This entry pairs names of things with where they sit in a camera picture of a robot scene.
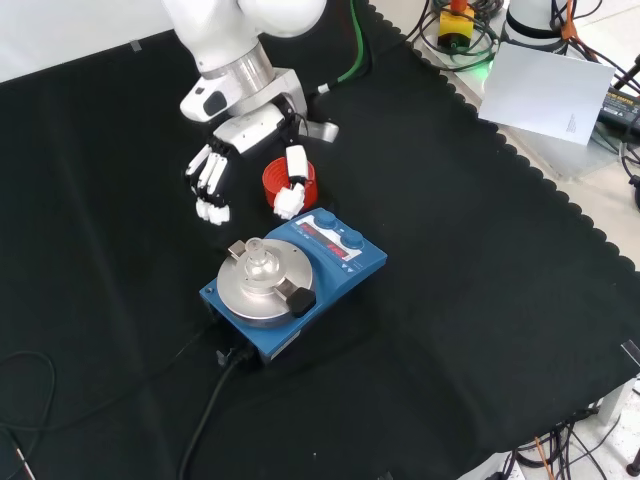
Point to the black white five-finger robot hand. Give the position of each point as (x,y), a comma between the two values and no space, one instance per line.
(247,131)

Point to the heater with blue base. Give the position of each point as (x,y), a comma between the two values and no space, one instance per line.
(320,270)

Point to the red ribbed plastic cup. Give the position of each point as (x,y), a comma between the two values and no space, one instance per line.
(272,180)

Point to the clear round-bottom glass flask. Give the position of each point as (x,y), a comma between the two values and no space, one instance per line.
(260,265)

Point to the yellow stop button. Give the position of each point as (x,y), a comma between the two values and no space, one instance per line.
(455,25)

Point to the black cloth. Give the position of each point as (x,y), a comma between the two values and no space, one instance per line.
(450,250)

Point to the pale board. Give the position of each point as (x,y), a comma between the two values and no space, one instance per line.
(545,92)

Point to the black power adapter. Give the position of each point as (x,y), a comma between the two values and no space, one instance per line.
(620,107)

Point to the thin metal probe rod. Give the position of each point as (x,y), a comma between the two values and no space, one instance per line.
(22,462)

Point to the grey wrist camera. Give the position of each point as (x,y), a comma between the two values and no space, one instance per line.
(320,131)

